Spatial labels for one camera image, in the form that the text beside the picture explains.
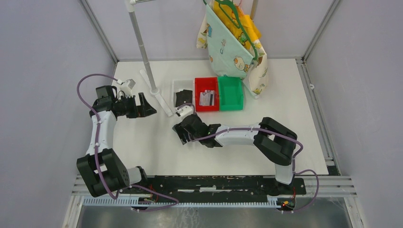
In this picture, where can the white clothes rack stand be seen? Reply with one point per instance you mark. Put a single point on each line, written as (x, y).
(146, 74)

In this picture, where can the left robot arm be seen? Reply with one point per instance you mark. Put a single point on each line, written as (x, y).
(101, 169)

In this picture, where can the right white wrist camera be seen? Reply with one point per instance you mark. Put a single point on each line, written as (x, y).
(185, 111)

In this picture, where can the red plastic bin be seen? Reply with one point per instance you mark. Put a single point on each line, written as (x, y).
(206, 83)

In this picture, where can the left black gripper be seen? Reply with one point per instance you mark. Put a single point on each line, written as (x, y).
(144, 110)

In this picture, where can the green plastic bin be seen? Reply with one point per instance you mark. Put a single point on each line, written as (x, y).
(230, 93)

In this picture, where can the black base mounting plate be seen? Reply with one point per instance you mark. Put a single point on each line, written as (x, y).
(223, 189)

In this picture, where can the credit cards in red bin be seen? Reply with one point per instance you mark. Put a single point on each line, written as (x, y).
(207, 98)

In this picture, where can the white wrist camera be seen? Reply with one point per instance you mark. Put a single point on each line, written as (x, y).
(127, 83)
(185, 111)

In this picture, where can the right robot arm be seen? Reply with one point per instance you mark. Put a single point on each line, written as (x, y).
(275, 141)

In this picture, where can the green clothes hanger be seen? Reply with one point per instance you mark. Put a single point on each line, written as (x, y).
(228, 34)

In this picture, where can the white plastic bin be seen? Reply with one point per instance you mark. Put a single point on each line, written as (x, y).
(178, 85)

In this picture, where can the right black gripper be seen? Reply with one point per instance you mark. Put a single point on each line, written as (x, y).
(180, 131)

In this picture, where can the mint cartoon print cloth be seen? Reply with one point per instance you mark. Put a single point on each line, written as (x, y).
(254, 77)

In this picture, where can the yellow garment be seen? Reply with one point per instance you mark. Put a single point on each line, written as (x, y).
(228, 18)

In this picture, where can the black cards in white bin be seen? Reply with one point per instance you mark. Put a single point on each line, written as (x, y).
(183, 97)

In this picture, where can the white slotted cable duct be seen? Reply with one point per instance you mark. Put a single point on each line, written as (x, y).
(136, 202)

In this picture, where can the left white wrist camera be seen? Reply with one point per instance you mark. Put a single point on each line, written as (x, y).
(127, 83)

